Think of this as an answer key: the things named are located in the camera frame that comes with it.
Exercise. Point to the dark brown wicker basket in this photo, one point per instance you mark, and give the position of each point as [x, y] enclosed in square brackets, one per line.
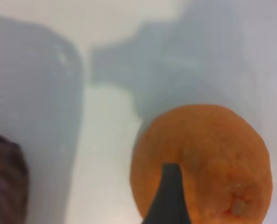
[5, 182]

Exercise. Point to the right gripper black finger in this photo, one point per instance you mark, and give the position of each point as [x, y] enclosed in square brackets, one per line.
[171, 200]

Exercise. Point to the orange fruit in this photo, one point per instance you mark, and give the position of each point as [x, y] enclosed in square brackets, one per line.
[210, 144]

